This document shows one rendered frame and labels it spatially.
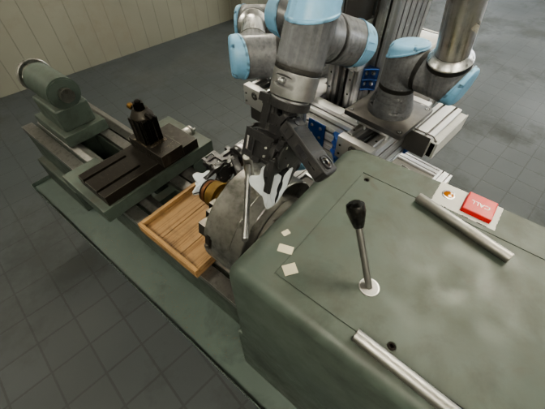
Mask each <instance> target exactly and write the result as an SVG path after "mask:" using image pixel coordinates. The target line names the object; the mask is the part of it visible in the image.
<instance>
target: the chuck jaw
mask: <svg viewBox="0 0 545 409"><path fill-rule="evenodd" d="M216 199H217V198H216ZM216 199H214V200H212V201H210V202H209V209H208V210H206V218H204V219H203V220H201V221H200V222H199V233H201V234H202V235H203V236H204V237H205V243H206V244H207V245H208V247H209V248H211V249H212V240H211V239H210V238H211V237H209V236H208V235H207V236H206V235H204V228H205V225H206V221H207V219H208V215H209V213H210V211H211V209H212V206H213V205H214V203H215V201H216Z"/></svg>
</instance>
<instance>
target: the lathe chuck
mask: <svg viewBox="0 0 545 409"><path fill-rule="evenodd" d="M263 166H266V165H265V164H264V163H262V162H260V163H254V164H253V167H254V175H260V171H261V168H262V167H263ZM244 180H245V171H244V169H243V170H242V171H240V172H239V173H238V174H236V175H235V176H234V177H233V178H232V179H231V180H230V181H229V183H228V184H227V185H226V186H225V188H224V189H223V190H222V192H221V193H220V195H219V196H218V197H217V199H216V201H215V203H214V205H213V206H212V209H211V211H210V213H209V215H208V219H207V221H206V225H205V228H204V235H206V236H207V235H208V236H209V237H211V238H210V239H211V240H212V249H211V248H209V247H208V245H207V244H206V243H205V244H204V247H205V250H206V252H207V253H208V254H209V255H210V256H211V257H213V258H214V259H215V260H217V261H218V262H219V263H221V264H222V265H223V266H225V267H226V268H227V269H228V270H230V267H229V253H230V246H231V244H232V241H233V238H234V235H235V232H236V230H237V229H238V226H239V224H240V222H241V221H242V217H243V203H244V190H245V184H244ZM259 196H260V194H259V193H258V192H257V191H256V190H255V189H254V188H253V187H251V193H250V207H251V206H252V204H253V203H254V202H255V200H256V199H257V198H258V197H259Z"/></svg>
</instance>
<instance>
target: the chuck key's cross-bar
mask: <svg viewBox="0 0 545 409"><path fill-rule="evenodd" d="M250 176H251V165H250V164H246V171H245V190H244V203H243V217H242V241H243V242H247V241H248V239H249V217H250V193H251V185H250V183H249V178H250Z"/></svg>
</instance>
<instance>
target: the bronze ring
mask: <svg viewBox="0 0 545 409"><path fill-rule="evenodd" d="M226 184H227V183H223V182H221V181H216V180H214V179H208V180H207V181H205V182H204V183H203V184H202V186H201V187H200V192H199V195H200V199H201V200H202V201H203V202H205V204H206V205H208V206H209V202H210V201H212V200H214V199H216V198H217V197H218V196H219V195H220V193H221V192H222V190H223V189H224V188H225V185H226Z"/></svg>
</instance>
